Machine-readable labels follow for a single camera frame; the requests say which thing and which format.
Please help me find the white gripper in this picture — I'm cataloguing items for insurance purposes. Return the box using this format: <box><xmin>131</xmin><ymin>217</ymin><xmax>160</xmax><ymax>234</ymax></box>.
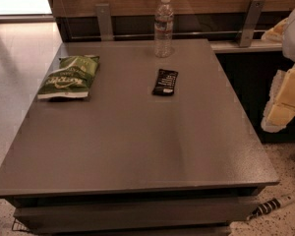
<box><xmin>261</xmin><ymin>8</ymin><xmax>295</xmax><ymax>133</ymax></box>

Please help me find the green jalapeno chip bag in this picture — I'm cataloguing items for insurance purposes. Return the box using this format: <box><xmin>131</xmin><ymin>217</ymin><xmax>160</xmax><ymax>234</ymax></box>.
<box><xmin>37</xmin><ymin>55</ymin><xmax>99</xmax><ymax>99</ymax></box>

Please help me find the black snack bar wrapper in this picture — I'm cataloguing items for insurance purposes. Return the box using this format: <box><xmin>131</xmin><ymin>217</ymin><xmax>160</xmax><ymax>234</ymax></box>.
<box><xmin>152</xmin><ymin>69</ymin><xmax>178</xmax><ymax>96</ymax></box>

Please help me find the clear plastic water bottle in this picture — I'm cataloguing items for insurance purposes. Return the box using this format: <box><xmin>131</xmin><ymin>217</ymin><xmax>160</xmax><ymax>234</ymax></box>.
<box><xmin>154</xmin><ymin>0</ymin><xmax>174</xmax><ymax>58</ymax></box>

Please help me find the right metal wall bracket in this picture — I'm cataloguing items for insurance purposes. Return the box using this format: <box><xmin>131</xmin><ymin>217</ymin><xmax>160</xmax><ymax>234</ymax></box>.
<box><xmin>237</xmin><ymin>0</ymin><xmax>266</xmax><ymax>47</ymax></box>

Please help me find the black white striped cable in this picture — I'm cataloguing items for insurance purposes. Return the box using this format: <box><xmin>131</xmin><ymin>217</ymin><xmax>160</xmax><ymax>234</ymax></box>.
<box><xmin>246</xmin><ymin>194</ymin><xmax>295</xmax><ymax>220</ymax></box>

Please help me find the wire rack under table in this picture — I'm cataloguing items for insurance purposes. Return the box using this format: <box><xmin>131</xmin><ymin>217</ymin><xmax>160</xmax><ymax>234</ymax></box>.
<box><xmin>12</xmin><ymin>219</ymin><xmax>30</xmax><ymax>233</ymax></box>

